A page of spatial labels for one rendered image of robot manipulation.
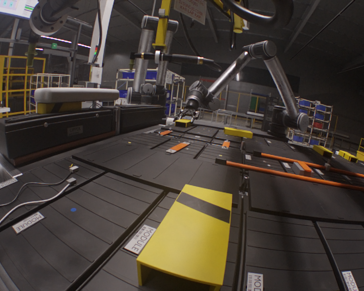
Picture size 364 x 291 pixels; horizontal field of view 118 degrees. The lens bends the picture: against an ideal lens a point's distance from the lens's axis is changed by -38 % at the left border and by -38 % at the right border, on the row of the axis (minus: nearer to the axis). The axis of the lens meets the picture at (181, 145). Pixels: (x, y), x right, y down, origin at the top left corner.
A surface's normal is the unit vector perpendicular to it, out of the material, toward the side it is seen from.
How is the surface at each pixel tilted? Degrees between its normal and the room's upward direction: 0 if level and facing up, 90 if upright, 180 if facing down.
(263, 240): 0
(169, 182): 0
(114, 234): 0
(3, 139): 90
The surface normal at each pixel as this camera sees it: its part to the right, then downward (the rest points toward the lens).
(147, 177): 0.11, -0.96
